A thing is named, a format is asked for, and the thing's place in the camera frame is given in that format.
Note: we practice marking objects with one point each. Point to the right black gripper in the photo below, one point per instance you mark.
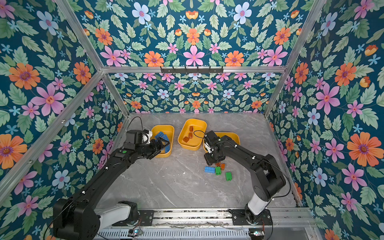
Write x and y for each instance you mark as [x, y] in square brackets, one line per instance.
[209, 160]

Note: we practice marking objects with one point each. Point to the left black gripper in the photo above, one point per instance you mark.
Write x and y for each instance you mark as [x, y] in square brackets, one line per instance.
[156, 149]

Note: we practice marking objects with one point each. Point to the brown lego brick cluster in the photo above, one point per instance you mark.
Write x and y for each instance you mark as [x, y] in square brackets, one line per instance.
[221, 165]

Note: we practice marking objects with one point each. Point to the green lego brick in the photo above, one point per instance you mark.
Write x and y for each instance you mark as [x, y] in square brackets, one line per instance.
[228, 176]
[218, 171]

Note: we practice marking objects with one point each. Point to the blue long lego brick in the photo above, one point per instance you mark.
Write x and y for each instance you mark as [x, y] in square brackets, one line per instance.
[159, 135]

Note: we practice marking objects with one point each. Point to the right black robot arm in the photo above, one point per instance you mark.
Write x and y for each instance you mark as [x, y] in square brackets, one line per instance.
[267, 177]

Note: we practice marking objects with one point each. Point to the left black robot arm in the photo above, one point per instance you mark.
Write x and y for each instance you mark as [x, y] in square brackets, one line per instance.
[77, 218]

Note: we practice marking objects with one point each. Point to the left yellow plastic bin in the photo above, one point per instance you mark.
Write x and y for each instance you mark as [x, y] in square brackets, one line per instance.
[168, 130]

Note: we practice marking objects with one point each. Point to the yellow plastic bin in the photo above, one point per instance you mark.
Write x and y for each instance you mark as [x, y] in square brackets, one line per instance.
[168, 130]
[193, 144]
[231, 135]

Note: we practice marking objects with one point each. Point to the right yellow plastic bin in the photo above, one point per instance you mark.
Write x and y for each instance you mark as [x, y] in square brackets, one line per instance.
[231, 135]

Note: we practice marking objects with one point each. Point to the middle yellow plastic bin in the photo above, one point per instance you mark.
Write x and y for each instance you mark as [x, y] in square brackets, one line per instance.
[193, 144]

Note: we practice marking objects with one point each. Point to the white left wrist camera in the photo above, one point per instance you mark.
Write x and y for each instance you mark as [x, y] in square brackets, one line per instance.
[138, 137]

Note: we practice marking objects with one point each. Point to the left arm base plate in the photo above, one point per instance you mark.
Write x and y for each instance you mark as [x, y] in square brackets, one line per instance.
[144, 218]

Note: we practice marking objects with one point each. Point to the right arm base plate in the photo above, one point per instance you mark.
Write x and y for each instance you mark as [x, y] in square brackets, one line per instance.
[246, 217]

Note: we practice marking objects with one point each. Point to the black bracket on back rail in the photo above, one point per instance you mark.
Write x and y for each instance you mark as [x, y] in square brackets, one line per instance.
[190, 70]

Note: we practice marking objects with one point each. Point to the aluminium front rail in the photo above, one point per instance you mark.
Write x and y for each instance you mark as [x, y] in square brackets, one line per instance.
[216, 224]

